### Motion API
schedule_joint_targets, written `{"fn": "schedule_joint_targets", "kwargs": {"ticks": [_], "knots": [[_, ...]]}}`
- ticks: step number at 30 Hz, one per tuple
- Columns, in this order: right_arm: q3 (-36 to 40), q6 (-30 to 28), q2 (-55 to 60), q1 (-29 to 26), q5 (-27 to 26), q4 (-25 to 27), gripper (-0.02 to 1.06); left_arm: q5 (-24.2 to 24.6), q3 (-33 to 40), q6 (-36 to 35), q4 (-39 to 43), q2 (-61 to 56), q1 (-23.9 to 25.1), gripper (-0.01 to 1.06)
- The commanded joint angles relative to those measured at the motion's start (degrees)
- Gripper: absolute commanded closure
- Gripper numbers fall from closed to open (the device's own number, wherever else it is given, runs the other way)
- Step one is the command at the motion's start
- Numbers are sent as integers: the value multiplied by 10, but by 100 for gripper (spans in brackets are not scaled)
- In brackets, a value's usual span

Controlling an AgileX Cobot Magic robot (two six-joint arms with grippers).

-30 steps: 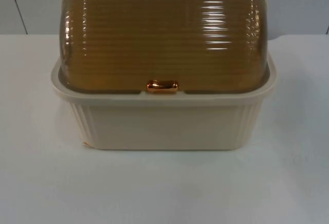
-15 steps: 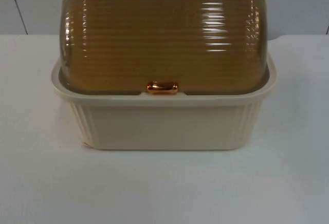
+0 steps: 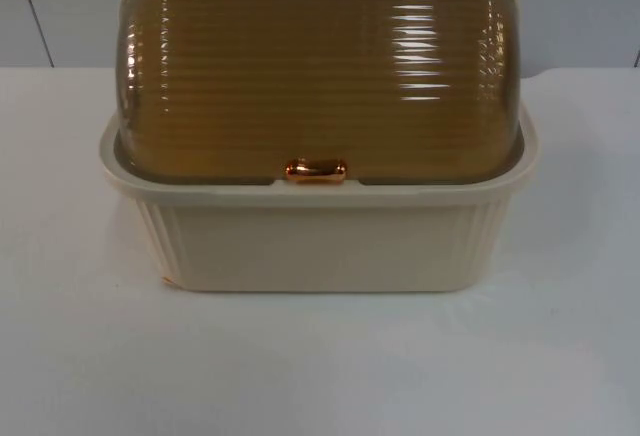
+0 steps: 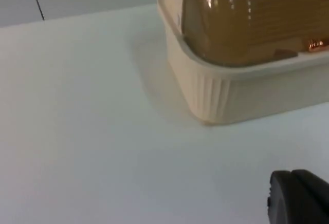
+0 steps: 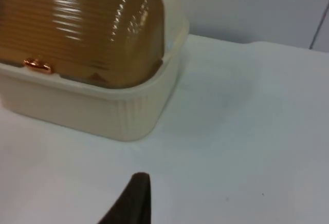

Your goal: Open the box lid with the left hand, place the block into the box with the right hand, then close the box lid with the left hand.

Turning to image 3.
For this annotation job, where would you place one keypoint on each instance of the cream box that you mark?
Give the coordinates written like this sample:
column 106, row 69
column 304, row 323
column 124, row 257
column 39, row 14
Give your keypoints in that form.
column 320, row 266

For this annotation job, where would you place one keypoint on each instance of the cream lid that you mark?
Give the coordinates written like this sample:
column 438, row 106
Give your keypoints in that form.
column 310, row 91

